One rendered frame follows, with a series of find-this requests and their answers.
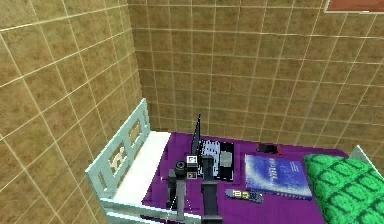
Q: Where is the blue book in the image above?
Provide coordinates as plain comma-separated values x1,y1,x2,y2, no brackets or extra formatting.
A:
244,153,314,201

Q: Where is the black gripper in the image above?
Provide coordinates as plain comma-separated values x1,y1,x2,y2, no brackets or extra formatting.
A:
165,160,189,224

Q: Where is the green patterned pillow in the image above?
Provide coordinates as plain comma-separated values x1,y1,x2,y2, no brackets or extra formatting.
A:
302,153,384,224

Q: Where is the red framed picture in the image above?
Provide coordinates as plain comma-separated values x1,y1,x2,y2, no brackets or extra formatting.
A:
323,0,384,15

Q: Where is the purple blanket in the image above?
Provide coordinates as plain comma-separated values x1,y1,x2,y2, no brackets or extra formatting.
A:
141,131,349,224

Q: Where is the black open laptop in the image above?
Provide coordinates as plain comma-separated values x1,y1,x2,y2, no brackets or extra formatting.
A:
190,113,236,181

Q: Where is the grey remote control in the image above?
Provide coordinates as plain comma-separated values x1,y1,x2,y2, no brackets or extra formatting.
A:
224,188,265,205

